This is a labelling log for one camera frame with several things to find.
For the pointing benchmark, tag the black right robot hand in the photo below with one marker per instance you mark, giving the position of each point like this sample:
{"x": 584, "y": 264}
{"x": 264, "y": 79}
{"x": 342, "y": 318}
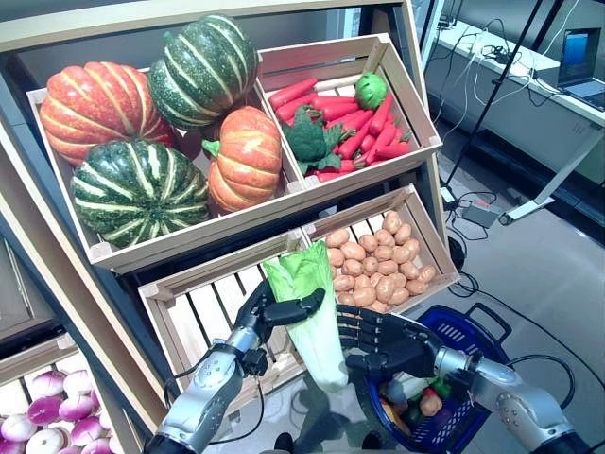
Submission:
{"x": 402, "y": 345}

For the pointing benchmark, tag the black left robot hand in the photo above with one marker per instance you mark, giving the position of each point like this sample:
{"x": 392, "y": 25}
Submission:
{"x": 260, "y": 317}

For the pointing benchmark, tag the blue plastic shopping basket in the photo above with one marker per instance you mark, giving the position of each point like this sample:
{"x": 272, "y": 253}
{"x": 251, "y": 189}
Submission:
{"x": 444, "y": 324}

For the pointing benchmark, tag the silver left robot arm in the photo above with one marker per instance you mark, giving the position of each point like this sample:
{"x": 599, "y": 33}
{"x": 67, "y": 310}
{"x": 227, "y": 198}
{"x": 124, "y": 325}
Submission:
{"x": 203, "y": 392}

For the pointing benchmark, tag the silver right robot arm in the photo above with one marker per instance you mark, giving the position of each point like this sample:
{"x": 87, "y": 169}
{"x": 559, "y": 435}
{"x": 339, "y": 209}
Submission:
{"x": 515, "y": 402}

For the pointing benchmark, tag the small tan basket potato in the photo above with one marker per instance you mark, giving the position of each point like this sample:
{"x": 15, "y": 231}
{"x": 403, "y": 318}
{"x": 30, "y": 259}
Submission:
{"x": 430, "y": 405}

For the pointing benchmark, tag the small red pepper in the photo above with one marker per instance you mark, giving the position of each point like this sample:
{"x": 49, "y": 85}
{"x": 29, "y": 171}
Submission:
{"x": 429, "y": 392}

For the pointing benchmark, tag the small green pepper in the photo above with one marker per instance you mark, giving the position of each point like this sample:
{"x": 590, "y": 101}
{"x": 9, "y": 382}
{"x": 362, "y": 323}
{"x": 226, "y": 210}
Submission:
{"x": 442, "y": 387}

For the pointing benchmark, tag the wooden slatted cabbage crate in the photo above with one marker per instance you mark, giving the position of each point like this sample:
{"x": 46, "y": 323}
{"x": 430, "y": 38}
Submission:
{"x": 212, "y": 267}

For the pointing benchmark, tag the yellow corn cob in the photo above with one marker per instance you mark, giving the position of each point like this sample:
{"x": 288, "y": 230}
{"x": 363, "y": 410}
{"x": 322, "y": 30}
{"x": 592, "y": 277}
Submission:
{"x": 394, "y": 415}

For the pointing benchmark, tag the small purple eggplant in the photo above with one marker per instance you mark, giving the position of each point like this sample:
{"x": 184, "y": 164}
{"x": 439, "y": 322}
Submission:
{"x": 440, "y": 418}

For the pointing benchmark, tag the black round floor base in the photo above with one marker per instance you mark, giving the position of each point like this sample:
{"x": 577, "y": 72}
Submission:
{"x": 456, "y": 253}

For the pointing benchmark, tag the wooden pumpkin crate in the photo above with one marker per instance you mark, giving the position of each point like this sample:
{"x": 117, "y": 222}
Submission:
{"x": 189, "y": 232}

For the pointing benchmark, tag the wooden potato crate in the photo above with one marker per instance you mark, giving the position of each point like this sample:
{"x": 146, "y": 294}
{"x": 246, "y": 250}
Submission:
{"x": 435, "y": 236}

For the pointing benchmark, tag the black power adapter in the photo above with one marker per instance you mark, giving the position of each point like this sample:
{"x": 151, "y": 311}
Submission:
{"x": 450, "y": 203}

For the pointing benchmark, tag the grey flat box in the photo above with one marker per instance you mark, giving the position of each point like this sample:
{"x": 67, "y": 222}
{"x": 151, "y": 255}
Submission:
{"x": 479, "y": 216}

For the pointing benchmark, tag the small orange pumpkin green stem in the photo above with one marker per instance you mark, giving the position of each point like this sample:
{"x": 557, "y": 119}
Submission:
{"x": 246, "y": 156}

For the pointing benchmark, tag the green striped pumpkin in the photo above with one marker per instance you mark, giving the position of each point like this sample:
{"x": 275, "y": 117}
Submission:
{"x": 137, "y": 189}
{"x": 208, "y": 71}

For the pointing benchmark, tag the wooden carrot crate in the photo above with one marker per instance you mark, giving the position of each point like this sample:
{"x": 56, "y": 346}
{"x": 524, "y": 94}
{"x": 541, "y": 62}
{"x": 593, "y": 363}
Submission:
{"x": 373, "y": 165}

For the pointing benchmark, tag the dark green broccoli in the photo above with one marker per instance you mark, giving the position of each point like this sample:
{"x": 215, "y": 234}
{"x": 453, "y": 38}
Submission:
{"x": 307, "y": 137}

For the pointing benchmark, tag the purple white onion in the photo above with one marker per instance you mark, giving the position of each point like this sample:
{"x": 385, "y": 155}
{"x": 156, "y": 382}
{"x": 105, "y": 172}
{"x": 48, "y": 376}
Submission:
{"x": 47, "y": 440}
{"x": 47, "y": 383}
{"x": 75, "y": 406}
{"x": 87, "y": 430}
{"x": 45, "y": 409}
{"x": 78, "y": 382}

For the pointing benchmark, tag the red carrot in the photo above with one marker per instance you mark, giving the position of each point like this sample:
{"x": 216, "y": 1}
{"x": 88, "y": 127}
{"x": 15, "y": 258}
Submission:
{"x": 293, "y": 91}
{"x": 333, "y": 102}
{"x": 354, "y": 142}
{"x": 380, "y": 116}
{"x": 392, "y": 150}
{"x": 295, "y": 108}

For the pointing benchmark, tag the wooden onion crate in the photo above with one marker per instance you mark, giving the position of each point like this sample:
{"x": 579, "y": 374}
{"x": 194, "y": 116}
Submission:
{"x": 33, "y": 357}

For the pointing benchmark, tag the white desk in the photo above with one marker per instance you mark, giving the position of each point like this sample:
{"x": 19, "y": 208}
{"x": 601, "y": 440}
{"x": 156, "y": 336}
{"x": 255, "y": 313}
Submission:
{"x": 501, "y": 113}

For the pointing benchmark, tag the large orange pumpkin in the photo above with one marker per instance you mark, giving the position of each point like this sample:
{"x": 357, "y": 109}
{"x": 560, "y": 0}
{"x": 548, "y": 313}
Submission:
{"x": 94, "y": 109}

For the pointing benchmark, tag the black tripod pole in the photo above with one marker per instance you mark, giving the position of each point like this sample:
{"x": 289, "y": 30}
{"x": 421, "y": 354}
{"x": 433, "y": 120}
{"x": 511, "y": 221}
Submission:
{"x": 497, "y": 82}

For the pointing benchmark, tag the open grey laptop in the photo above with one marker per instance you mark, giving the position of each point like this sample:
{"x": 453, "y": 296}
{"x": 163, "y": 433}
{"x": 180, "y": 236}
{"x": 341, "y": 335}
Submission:
{"x": 576, "y": 57}

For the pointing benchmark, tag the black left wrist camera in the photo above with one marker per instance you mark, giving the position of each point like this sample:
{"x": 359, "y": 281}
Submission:
{"x": 255, "y": 361}

